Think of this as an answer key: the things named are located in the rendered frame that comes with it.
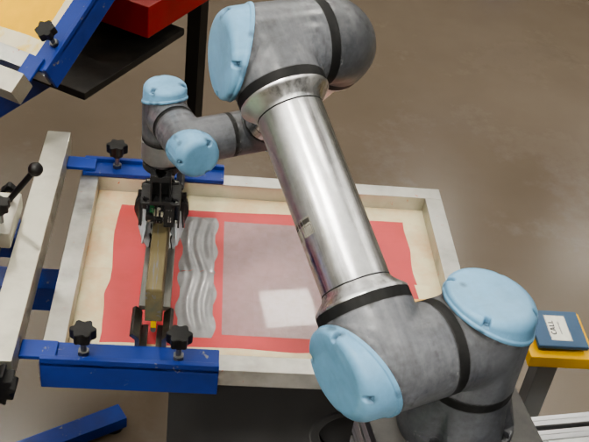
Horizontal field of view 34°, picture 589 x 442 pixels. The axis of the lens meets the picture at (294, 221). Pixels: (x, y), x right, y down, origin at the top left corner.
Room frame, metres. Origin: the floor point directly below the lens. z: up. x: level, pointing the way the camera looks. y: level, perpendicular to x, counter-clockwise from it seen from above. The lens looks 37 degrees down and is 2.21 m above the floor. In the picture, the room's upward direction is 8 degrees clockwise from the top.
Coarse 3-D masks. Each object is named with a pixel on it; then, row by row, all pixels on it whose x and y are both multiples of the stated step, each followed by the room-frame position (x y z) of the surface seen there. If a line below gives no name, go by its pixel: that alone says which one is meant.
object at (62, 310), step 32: (96, 192) 1.62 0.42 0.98; (192, 192) 1.69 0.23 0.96; (224, 192) 1.70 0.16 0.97; (256, 192) 1.70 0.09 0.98; (384, 192) 1.75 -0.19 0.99; (416, 192) 1.77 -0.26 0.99; (64, 256) 1.39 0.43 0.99; (448, 256) 1.56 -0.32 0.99; (64, 288) 1.30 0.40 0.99; (64, 320) 1.22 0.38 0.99; (224, 384) 1.16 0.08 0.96; (256, 384) 1.16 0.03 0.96; (288, 384) 1.17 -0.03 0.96
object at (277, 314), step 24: (120, 288) 1.36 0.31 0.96; (216, 288) 1.40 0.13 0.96; (240, 288) 1.41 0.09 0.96; (264, 288) 1.42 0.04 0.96; (288, 288) 1.43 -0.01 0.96; (312, 288) 1.44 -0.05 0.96; (120, 312) 1.30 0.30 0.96; (144, 312) 1.31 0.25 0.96; (216, 312) 1.33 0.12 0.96; (240, 312) 1.34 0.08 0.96; (264, 312) 1.35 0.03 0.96; (288, 312) 1.36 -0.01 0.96; (312, 312) 1.37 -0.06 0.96; (120, 336) 1.24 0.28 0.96; (216, 336) 1.27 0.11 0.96; (240, 336) 1.28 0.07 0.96; (264, 336) 1.29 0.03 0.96; (288, 336) 1.30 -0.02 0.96
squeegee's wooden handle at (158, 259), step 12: (156, 228) 1.39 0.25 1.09; (168, 228) 1.41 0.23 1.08; (156, 240) 1.36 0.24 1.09; (168, 240) 1.43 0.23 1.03; (156, 252) 1.33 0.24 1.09; (156, 264) 1.29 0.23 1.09; (156, 276) 1.26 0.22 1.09; (156, 288) 1.23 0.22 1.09; (156, 300) 1.22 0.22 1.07; (156, 312) 1.22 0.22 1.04
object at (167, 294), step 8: (152, 224) 1.49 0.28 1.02; (168, 248) 1.42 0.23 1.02; (168, 256) 1.40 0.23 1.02; (144, 264) 1.36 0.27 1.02; (168, 264) 1.37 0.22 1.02; (144, 272) 1.34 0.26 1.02; (168, 272) 1.35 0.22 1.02; (144, 280) 1.32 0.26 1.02; (168, 280) 1.33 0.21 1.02; (144, 288) 1.30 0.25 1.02; (168, 288) 1.31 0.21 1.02; (144, 296) 1.27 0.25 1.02; (168, 296) 1.28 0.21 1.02; (144, 304) 1.25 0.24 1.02; (168, 304) 1.26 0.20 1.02
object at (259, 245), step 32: (128, 224) 1.56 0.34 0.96; (224, 224) 1.60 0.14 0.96; (256, 224) 1.62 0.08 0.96; (288, 224) 1.64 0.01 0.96; (384, 224) 1.68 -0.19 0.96; (128, 256) 1.46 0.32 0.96; (224, 256) 1.50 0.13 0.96; (256, 256) 1.51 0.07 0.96; (288, 256) 1.53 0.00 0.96; (384, 256) 1.57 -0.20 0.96
